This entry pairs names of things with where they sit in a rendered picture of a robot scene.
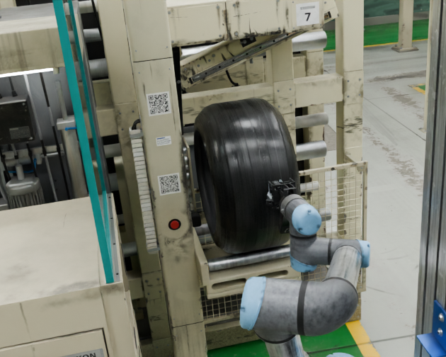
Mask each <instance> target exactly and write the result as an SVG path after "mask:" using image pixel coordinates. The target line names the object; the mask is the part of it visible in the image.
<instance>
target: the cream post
mask: <svg viewBox="0 0 446 357"><path fill-rule="evenodd" d="M122 2H123V8H124V13H125V22H126V27H127V36H128V42H129V47H130V55H131V56H130V57H131V61H132V71H133V76H134V81H135V91H136V95H137V105H138V110H139V115H140V117H141V121H142V126H141V127H142V132H143V135H144V136H142V139H143V144H144V153H145V159H146V163H147V173H148V178H149V187H150V189H151V201H152V207H153V212H154V221H155V227H156V235H157V238H158V241H159V247H160V251H159V256H160V260H161V270H162V275H163V280H164V290H165V294H166V304H167V309H168V318H169V324H170V328H171V337H172V342H173V352H174V357H207V343H206V336H205V325H204V319H203V312H202V300H201V294H200V283H199V276H198V271H197V265H196V259H195V240H194V234H193V223H192V216H191V210H190V199H189V194H188V180H187V174H186V167H185V157H184V151H183V138H182V132H181V120H180V114H179V107H178V96H177V90H176V78H175V72H174V65H173V54H172V48H171V36H170V30H169V24H168V12H167V5H166V0H122ZM165 91H169V97H170V103H171V113H168V114H163V115H153V116H149V111H148V105H147V96H146V94H154V93H159V92H165ZM165 136H171V144H167V145H161V146H157V144H156V138H157V137H165ZM174 173H179V178H180V184H181V192H180V193H172V194H167V195H160V192H159V182H158V177H157V176H161V175H166V174H174ZM173 221H177V222H178V224H179V226H178V228H176V229H173V228H172V227H171V222H173Z"/></svg>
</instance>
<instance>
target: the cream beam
mask: <svg viewBox="0 0 446 357"><path fill-rule="evenodd" d="M317 1H319V23H317V24H311V25H300V26H297V15H296V4H304V3H310V2H317ZM166 5H167V12H168V24H169V30H170V36H171V47H180V46H186V45H197V44H203V43H213V42H219V41H225V40H236V39H242V38H253V37H259V36H265V35H276V34H282V33H293V32H299V31H305V30H316V29H322V28H324V0H166Z"/></svg>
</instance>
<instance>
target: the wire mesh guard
mask: <svg viewBox="0 0 446 357"><path fill-rule="evenodd" d="M367 165H368V161H367V160H364V161H356V162H351V163H347V164H339V165H334V166H326V167H321V168H317V169H309V170H304V171H299V176H304V175H305V180H306V175H309V174H311V178H312V174H317V173H318V179H319V173H321V172H324V181H328V180H325V172H326V171H334V170H337V178H333V179H337V184H336V185H337V196H335V197H337V204H338V203H339V202H338V191H341V190H343V195H340V196H343V201H340V202H343V207H342V208H343V212H342V213H343V218H342V219H343V224H342V225H343V229H342V230H343V235H341V236H343V239H344V236H345V235H344V230H349V229H344V225H345V224H344V219H345V218H344V213H349V212H344V201H347V200H344V196H346V195H344V190H345V189H344V178H345V177H344V169H347V168H351V167H356V169H357V166H364V171H363V172H362V174H358V175H362V180H361V181H362V186H358V187H362V192H359V193H362V203H361V204H362V209H361V210H362V226H361V227H362V237H360V238H362V240H363V241H367ZM339 169H343V177H341V178H343V183H340V184H343V189H341V190H338V185H339V184H338V179H341V178H338V170H339ZM358 175H354V176H355V181H352V182H355V187H354V188H355V193H351V194H355V199H352V200H355V210H354V211H355V216H354V217H355V227H354V228H355V233H353V234H355V239H359V238H356V228H357V227H356V217H357V216H356V211H357V210H356V199H359V198H356V188H357V187H356V176H358ZM346 177H351V175H350V176H346ZM333 179H329V180H333ZM317 182H321V181H317ZM352 182H348V183H352ZM313 183H316V182H313V180H312V188H311V189H312V195H307V190H310V189H307V184H308V183H307V181H306V183H304V184H306V190H302V191H306V195H305V196H306V201H307V196H312V200H311V201H312V205H313V201H314V200H313V195H316V194H313V189H314V188H313ZM304 184H300V185H304ZM331 186H334V185H330V187H331ZM323 187H325V198H323V199H325V204H324V205H325V210H322V211H325V216H322V217H325V221H326V216H330V215H326V205H328V204H331V209H329V210H331V237H330V238H333V237H332V227H334V226H339V224H338V225H334V226H332V221H334V220H332V198H335V197H332V192H333V191H329V192H331V203H328V204H326V193H328V192H326V187H327V186H326V183H325V186H323ZM323 187H318V189H319V188H323ZM346 189H349V188H346ZM350 189H351V187H350ZM194 190H195V193H199V192H200V191H199V188H194ZM317 194H321V193H317ZM347 195H350V194H347ZM301 197H304V196H301ZM319 200H322V199H318V201H319ZM349 201H351V199H350V200H349ZM200 202H201V208H202V201H201V198H200ZM307 202H310V201H307ZM196 203H199V202H196ZM357 205H360V204H357ZM316 206H318V207H319V206H320V205H316ZM316 206H313V207H316ZM349 206H350V207H351V206H352V205H349ZM349 206H345V207H349ZM196 209H199V208H196ZM202 209H203V208H202ZM333 209H337V208H333ZM318 212H320V211H318ZM350 212H353V211H350ZM202 214H204V213H202ZM202 214H200V215H202ZM338 214H341V213H338ZM338 214H334V215H338ZM358 216H361V215H358ZM347 218H351V216H350V217H347ZM342 219H337V221H338V220H342ZM202 220H204V219H203V215H202ZM205 220H206V219H205ZM358 222H361V221H358ZM351 223H353V222H350V223H346V224H351ZM323 228H327V226H326V227H323ZM323 228H319V237H320V229H323ZM350 229H353V228H350ZM342 230H338V231H342ZM338 231H334V232H338ZM326 233H330V232H326ZM326 233H323V234H326ZM357 233H360V232H357ZM346 235H351V233H350V234H346ZM341 236H337V238H338V237H341ZM211 237H212V236H211ZM204 238H207V237H204ZM204 238H201V239H204ZM210 243H213V242H210ZM206 244H209V243H206V240H205V245H206ZM201 245H202V244H201ZM322 267H325V266H322ZM318 268H320V275H321V273H323V272H321V265H320V267H318ZM361 270H362V275H359V276H362V280H360V281H362V289H359V290H357V288H356V290H357V292H358V293H361V292H364V291H366V268H362V269H361ZM324 272H326V274H327V266H326V271H324ZM313 274H314V279H311V280H314V281H315V279H318V278H315V270H314V273H313ZM309 275H312V274H309ZM309 275H305V276H309ZM301 277H302V279H303V273H302V276H301ZM321 278H325V277H321ZM321 278H320V279H321ZM308 281H310V280H308ZM210 300H213V299H210ZM203 301H205V304H206V301H207V300H206V299H205V300H203ZM203 301H202V302H203ZM211 305H212V304H211ZM223 308H225V312H224V313H227V312H226V307H223ZM213 310H214V309H213V305H212V311H213ZM235 311H238V312H236V313H232V312H234V311H232V308H231V314H225V315H222V316H220V314H224V313H219V314H214V312H213V315H210V316H213V317H212V318H207V319H204V324H208V323H212V322H218V321H222V320H226V319H233V318H236V317H240V312H239V310H235ZM214 315H219V316H218V317H214Z"/></svg>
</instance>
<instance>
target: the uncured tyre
mask: <svg viewBox="0 0 446 357"><path fill-rule="evenodd" d="M194 153H195V167H196V173H197V178H198V186H199V191H200V197H201V201H202V207H203V210H204V214H205V218H206V221H207V225H208V227H209V230H210V234H211V236H212V239H213V241H214V243H215V244H216V246H217V247H219V248H220V249H222V250H224V251H225V252H227V253H228V254H242V253H246V252H250V251H257V250H261V249H268V248H272V247H278V246H280V245H282V244H284V243H286V242H288V241H289V239H290V233H287V234H281V233H280V231H279V229H278V225H279V219H280V210H275V209H273V208H272V207H269V206H268V205H267V204H266V200H267V194H268V191H269V189H268V182H271V183H272V181H278V182H279V180H282V181H283V182H284V181H290V178H291V179H292V180H293V181H295V184H296V189H297V195H299V196H301V189H300V180H299V170H298V165H297V158H296V154H295V149H294V146H293V143H292V138H291V136H290V132H289V130H288V127H287V124H286V122H285V120H284V118H283V116H282V115H281V113H280V111H279V110H278V109H277V108H276V107H274V106H273V105H271V104H270V103H269V102H267V101H266V100H264V99H261V98H247V99H242V100H237V101H227V102H222V103H213V104H211V105H208V106H206V107H204V108H203V109H202V110H201V112H200V113H199V114H198V116H197V117H196V119H195V123H194Z"/></svg>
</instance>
